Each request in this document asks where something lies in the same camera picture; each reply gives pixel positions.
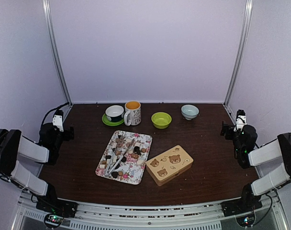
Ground bear print tin lid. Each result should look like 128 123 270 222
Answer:
146 145 194 181

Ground metal tongs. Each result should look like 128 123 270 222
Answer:
105 139 135 177

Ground tan chocolate tin box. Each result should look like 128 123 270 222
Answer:
146 164 192 186

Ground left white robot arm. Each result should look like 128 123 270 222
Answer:
0 123 74 213

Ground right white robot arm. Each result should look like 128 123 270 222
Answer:
220 117 291 212

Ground dark round chocolate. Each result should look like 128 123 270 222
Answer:
111 172 119 178

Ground white oval chocolate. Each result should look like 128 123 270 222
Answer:
136 159 145 165

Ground light blue bowl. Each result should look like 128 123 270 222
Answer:
181 104 199 120

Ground green saucer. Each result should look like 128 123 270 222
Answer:
102 114 124 127

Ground green bowl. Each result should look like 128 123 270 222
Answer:
151 112 172 129

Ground white cup with dark band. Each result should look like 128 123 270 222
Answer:
105 105 124 122

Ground floral rectangular tray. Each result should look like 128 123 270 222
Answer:
95 130 153 185

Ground white mug orange inside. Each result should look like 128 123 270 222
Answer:
123 101 141 126

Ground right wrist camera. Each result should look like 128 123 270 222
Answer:
234 109 247 131

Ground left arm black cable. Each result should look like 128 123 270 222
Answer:
40 102 71 127

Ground right aluminium frame post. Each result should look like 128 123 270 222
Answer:
224 0 253 108

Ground aluminium frame post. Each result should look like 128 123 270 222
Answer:
42 0 73 106
224 0 253 108

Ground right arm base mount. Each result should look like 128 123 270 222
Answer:
221 197 262 217

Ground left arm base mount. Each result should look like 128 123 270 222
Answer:
36 196 78 218

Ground front aluminium rail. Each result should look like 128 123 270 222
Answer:
11 189 290 230

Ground left aluminium frame post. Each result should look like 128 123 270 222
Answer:
42 0 73 106

